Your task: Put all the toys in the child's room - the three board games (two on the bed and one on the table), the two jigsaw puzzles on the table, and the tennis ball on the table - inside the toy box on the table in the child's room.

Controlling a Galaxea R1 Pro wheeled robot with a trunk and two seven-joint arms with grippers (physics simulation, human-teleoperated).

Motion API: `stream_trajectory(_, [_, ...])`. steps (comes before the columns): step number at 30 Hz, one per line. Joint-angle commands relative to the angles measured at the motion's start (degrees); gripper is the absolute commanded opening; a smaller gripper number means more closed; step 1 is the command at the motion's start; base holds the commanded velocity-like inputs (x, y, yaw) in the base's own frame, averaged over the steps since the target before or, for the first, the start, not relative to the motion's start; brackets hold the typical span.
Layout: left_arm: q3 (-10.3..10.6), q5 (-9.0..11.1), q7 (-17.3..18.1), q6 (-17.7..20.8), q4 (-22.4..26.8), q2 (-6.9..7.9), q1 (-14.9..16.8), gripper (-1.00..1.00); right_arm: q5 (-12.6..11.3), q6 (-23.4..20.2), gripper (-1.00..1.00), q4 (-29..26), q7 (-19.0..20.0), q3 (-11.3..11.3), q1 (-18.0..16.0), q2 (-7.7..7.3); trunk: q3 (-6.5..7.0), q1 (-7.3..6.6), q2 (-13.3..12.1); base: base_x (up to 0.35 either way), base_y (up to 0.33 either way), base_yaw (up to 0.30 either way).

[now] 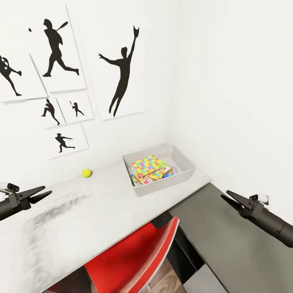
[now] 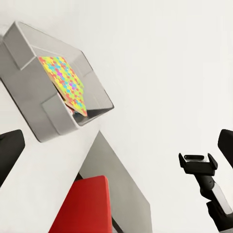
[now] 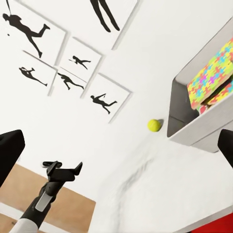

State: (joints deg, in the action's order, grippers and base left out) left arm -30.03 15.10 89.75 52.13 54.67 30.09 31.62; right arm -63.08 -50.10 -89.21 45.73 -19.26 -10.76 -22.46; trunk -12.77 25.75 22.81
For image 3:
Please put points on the toy box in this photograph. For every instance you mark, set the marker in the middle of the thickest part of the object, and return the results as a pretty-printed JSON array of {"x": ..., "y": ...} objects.
[{"x": 185, "y": 125}]

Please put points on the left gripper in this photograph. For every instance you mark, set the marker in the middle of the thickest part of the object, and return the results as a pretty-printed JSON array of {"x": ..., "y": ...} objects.
[{"x": 58, "y": 177}]

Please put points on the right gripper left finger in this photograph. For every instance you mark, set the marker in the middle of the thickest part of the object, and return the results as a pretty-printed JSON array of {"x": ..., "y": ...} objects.
[{"x": 12, "y": 145}]

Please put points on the tennis ball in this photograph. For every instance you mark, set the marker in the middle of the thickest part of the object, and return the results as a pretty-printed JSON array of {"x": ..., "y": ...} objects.
[{"x": 154, "y": 125}]

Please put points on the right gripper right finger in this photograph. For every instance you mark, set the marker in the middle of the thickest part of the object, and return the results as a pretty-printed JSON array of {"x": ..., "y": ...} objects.
[{"x": 225, "y": 144}]

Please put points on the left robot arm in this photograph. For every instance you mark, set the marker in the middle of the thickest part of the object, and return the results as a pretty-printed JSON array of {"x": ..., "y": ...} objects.
[{"x": 33, "y": 218}]

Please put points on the jigsaw puzzle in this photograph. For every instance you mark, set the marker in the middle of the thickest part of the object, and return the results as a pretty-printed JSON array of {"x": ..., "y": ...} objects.
[
  {"x": 222, "y": 91},
  {"x": 216, "y": 72}
]

